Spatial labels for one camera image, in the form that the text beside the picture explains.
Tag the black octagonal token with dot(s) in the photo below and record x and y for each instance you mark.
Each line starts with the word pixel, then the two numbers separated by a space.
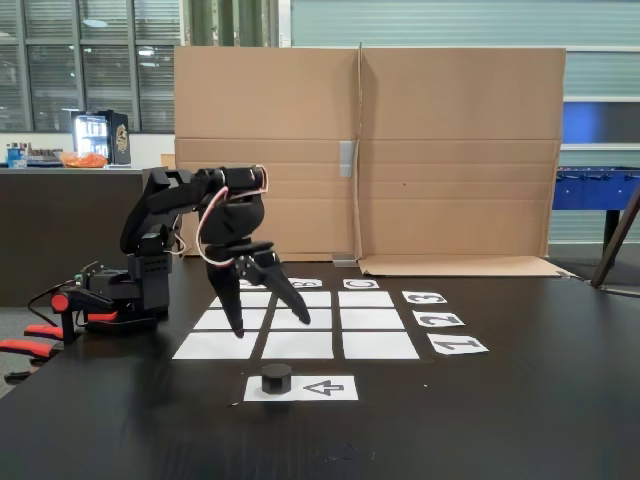
pixel 276 380

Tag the white nine-square grid sheet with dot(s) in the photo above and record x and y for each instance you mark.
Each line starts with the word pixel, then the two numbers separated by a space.
pixel 300 345

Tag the paper sheet letter B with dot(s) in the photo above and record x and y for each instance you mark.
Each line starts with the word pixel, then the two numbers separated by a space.
pixel 309 284

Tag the grey tape piece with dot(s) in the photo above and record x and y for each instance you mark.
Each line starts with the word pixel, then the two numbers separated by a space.
pixel 345 261

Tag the paper sheet letter C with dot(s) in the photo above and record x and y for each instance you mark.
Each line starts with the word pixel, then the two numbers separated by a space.
pixel 361 284

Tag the white arrow paper sheet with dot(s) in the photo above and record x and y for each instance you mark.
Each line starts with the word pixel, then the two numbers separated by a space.
pixel 325 388

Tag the small cardboard panel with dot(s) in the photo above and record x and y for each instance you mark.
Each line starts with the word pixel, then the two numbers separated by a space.
pixel 168 161

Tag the grey tape strip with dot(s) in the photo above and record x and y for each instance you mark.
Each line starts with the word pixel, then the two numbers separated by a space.
pixel 347 159

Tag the paper sheet number 3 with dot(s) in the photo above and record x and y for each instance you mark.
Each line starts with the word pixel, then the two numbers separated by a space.
pixel 425 297

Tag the brown cardboard panel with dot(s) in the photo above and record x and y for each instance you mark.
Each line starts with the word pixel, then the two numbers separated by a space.
pixel 270 100
pixel 460 150

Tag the black red table clamp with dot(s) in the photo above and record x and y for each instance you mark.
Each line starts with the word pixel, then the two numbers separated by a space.
pixel 70 305

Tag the paper sheet number 2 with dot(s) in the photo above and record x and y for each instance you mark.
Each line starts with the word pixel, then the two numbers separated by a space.
pixel 439 319

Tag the black mini fridge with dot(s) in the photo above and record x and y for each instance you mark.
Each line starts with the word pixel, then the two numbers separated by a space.
pixel 107 137

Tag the dark brown counter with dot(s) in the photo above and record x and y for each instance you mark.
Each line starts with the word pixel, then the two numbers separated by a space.
pixel 60 230

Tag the orange snack bag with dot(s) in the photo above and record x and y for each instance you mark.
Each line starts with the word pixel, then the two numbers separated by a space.
pixel 85 160

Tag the paper sheet number 1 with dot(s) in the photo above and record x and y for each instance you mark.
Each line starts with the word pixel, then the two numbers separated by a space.
pixel 457 345

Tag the blue bottle pack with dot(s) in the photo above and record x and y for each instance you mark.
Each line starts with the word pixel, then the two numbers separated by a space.
pixel 16 157

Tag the blue foosball table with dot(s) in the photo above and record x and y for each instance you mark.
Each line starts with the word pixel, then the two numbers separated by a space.
pixel 590 192

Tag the dark wooden leg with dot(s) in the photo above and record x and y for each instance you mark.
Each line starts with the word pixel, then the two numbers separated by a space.
pixel 617 240

